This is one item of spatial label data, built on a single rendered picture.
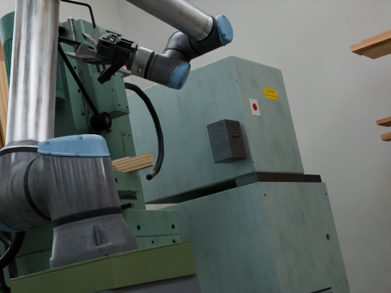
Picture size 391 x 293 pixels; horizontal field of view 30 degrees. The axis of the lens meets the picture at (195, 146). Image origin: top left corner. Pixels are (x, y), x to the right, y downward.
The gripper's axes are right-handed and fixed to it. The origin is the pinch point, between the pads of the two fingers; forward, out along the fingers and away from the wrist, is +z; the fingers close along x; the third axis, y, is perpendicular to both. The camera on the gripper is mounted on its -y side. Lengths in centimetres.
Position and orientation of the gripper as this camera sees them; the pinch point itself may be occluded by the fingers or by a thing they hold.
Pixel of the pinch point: (73, 45)
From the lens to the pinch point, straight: 233.2
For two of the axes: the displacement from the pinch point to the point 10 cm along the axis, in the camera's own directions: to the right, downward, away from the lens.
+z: -9.4, -3.3, 0.5
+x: -2.2, 5.2, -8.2
